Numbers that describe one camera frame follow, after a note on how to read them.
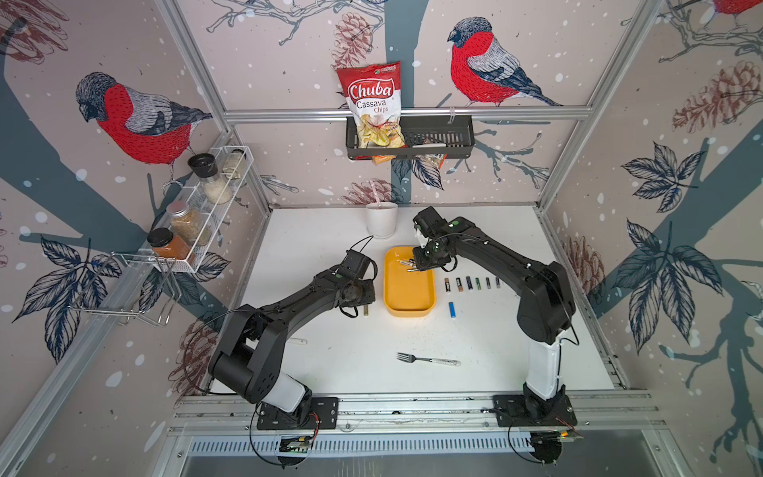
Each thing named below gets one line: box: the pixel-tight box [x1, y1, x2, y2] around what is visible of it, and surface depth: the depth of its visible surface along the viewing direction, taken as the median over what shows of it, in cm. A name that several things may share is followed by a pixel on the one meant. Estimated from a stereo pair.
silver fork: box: [396, 351, 462, 367], surface depth 83 cm
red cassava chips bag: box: [335, 60, 407, 166], surface depth 85 cm
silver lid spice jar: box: [166, 200, 213, 248], surface depth 66 cm
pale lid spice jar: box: [221, 149, 247, 180], surface depth 87 cm
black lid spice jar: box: [187, 153, 234, 206], surface depth 76 cm
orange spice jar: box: [147, 227, 191, 261], surface depth 62 cm
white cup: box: [365, 201, 399, 240], surface depth 106 cm
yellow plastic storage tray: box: [383, 246, 437, 318], surface depth 96 cm
